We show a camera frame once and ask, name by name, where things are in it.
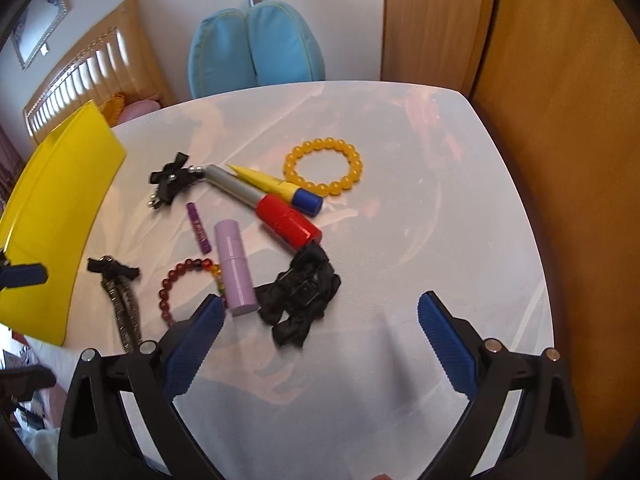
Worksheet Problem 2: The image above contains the black bow clip with beads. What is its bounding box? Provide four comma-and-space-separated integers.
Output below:
148, 151, 207, 213

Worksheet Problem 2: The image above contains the wooden wardrobe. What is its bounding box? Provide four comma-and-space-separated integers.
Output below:
382, 0, 640, 480

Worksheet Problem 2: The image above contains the yellow tube with blue cap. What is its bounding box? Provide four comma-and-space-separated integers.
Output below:
226, 163, 323, 218

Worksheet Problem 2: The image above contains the lilac cylindrical bottle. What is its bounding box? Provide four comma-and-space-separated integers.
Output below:
214, 219, 259, 317

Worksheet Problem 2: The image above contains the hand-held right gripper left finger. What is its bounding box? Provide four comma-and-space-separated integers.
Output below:
57, 294, 226, 480

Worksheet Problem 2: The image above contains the red bead bracelet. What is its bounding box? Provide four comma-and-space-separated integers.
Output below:
158, 257, 226, 327

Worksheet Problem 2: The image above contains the black fabric scrunchie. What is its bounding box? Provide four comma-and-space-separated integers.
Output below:
253, 243, 343, 348

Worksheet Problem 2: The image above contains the silver framed wall picture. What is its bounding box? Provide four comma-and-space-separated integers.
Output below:
11, 0, 68, 71

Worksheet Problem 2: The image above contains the black padded object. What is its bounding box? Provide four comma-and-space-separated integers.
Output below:
0, 365, 57, 403

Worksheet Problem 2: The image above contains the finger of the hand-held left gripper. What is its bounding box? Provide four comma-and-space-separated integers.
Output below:
0, 252, 48, 291

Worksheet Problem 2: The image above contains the wooden bed headboard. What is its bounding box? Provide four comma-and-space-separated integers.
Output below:
22, 0, 177, 147

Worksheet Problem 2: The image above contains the yellow bead bracelet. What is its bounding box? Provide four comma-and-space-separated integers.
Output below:
283, 137, 364, 198

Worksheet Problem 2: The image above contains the silver tube with red cap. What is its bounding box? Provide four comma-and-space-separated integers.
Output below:
204, 164, 323, 252

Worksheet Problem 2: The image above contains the yellow plastic bin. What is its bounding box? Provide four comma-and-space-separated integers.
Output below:
0, 100, 127, 347

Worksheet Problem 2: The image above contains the purple lip balm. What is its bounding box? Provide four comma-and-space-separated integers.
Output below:
186, 202, 212, 255

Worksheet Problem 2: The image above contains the blue padded chair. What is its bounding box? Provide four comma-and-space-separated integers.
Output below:
188, 0, 327, 99

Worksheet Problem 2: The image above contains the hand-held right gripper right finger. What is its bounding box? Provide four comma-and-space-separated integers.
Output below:
418, 290, 586, 480

